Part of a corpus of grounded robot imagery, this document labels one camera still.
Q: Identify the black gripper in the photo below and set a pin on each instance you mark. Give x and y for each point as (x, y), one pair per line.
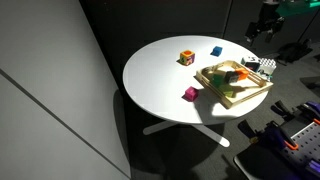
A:
(269, 16)

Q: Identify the white checkered cube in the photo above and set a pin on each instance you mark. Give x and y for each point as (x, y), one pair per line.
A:
(267, 67)

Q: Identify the orange block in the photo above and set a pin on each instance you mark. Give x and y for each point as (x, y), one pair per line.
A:
(242, 73)

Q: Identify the blue block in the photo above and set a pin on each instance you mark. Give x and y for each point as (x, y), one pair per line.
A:
(216, 50)

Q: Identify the yellow-green block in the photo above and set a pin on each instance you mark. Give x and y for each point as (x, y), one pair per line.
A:
(228, 90)

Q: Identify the orange multicoloured picture cube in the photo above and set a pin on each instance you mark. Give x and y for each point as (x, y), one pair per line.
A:
(187, 57)

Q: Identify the magenta block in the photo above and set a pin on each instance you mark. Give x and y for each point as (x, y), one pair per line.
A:
(191, 93)

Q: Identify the black stand base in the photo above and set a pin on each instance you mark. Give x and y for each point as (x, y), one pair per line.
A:
(293, 51)

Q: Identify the wooden tray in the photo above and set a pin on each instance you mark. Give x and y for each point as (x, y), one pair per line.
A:
(233, 96)

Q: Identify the black purple clamp orange tip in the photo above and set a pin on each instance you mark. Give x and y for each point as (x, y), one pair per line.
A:
(270, 135)

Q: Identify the white table base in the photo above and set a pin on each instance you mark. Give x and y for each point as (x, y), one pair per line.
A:
(213, 135)

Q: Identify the gray perforated metal plate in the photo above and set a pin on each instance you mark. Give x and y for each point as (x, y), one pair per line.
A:
(308, 141)

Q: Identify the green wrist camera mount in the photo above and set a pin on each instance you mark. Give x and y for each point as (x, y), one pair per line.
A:
(296, 6)

